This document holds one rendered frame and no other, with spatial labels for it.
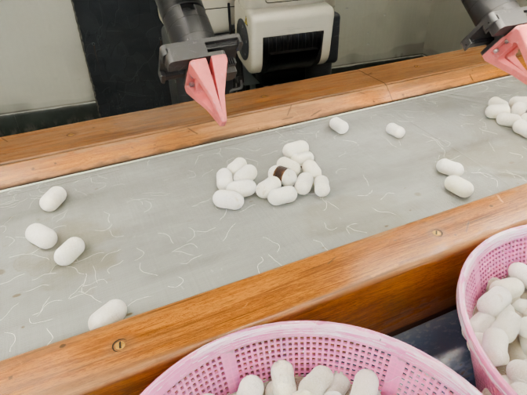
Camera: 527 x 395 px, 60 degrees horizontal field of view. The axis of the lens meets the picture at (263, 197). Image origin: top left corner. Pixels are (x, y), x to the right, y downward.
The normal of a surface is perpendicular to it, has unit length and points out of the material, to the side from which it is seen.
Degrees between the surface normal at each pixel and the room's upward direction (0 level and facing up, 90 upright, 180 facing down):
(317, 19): 98
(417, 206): 0
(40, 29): 90
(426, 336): 0
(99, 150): 45
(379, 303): 90
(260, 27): 98
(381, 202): 0
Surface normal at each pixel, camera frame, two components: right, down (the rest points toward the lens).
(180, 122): -0.03, -0.83
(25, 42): 0.33, 0.52
